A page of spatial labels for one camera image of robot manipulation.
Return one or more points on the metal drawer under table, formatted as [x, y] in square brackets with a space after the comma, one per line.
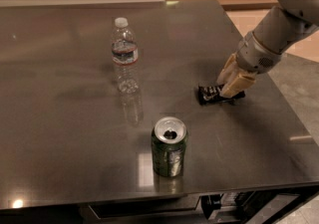
[145, 207]

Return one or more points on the black rxbar chocolate wrapper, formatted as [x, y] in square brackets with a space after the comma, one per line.
[211, 95]

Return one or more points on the green soda can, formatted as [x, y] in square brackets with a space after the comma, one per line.
[169, 137]

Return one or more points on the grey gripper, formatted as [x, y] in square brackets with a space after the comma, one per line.
[255, 55]

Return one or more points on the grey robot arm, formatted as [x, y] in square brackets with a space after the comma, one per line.
[287, 23]

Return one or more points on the black equipment under table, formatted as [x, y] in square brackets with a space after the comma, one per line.
[255, 207]

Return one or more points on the clear plastic water bottle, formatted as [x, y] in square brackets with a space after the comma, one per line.
[125, 54]

